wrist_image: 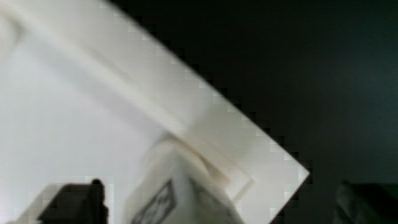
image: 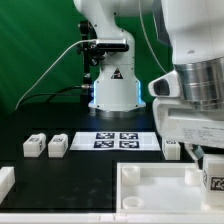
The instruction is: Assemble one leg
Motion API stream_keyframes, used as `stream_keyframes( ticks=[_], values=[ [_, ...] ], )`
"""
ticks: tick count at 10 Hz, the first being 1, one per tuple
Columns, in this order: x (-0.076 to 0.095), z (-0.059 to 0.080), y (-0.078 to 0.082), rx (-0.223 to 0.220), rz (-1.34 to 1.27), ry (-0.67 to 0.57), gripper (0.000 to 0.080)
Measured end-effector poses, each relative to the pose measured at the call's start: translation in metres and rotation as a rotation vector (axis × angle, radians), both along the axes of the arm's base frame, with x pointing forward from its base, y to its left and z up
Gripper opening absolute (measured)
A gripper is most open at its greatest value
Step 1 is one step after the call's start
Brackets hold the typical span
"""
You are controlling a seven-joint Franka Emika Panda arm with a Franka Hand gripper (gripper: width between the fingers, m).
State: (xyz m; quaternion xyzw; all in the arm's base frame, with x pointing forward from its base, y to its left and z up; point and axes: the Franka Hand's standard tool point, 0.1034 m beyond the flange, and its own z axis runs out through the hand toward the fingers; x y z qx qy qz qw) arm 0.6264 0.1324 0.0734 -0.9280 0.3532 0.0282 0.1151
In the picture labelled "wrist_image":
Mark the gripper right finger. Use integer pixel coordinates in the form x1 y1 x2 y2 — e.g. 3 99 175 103
332 182 398 224

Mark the white square tabletop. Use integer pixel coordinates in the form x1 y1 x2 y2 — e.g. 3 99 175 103
0 0 308 224

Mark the white table leg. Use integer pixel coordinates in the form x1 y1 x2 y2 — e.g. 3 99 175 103
122 139 243 224

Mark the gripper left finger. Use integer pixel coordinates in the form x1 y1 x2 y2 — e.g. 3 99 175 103
37 179 108 224

